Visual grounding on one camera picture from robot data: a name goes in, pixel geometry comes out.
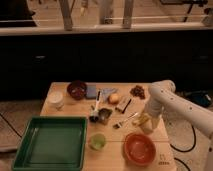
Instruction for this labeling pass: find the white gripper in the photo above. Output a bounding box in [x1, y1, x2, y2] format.
[142, 102, 163, 134]

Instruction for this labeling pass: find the yellow banana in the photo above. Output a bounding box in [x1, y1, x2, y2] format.
[132, 113, 150, 126]

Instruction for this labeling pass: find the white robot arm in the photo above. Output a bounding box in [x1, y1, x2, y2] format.
[144, 80, 213, 171]

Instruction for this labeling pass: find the green plastic cup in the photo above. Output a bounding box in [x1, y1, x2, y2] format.
[89, 133, 106, 150]

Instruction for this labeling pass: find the white plastic cup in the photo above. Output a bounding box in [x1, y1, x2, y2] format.
[47, 91, 64, 109]

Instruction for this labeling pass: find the orange-red bowl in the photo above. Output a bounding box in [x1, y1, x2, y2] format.
[123, 133, 156, 166]

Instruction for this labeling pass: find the dark grape bunch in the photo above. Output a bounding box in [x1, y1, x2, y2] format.
[130, 85, 145, 99]

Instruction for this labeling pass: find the brown wooden block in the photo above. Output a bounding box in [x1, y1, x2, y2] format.
[115, 96, 131, 113]

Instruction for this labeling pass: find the wooden table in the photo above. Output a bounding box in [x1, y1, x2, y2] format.
[41, 82, 177, 171]

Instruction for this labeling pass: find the yellow-orange round fruit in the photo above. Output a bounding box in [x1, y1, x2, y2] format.
[108, 93, 120, 104]

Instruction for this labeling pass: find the small metal tin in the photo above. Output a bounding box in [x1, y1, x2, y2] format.
[98, 108, 112, 125]

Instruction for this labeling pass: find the light blue cloth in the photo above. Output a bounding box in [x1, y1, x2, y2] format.
[100, 88, 117, 101]

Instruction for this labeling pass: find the blue sponge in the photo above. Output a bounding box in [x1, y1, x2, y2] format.
[86, 85, 96, 99]

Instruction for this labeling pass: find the dark red bowl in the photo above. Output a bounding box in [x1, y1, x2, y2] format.
[67, 80, 87, 100]

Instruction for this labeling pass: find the green plastic tray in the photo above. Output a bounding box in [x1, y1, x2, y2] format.
[12, 116, 87, 171]

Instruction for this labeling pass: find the black cable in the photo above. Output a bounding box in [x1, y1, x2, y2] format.
[169, 123, 198, 171]

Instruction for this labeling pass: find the white-handled brush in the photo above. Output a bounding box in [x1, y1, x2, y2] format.
[89, 92, 101, 123]

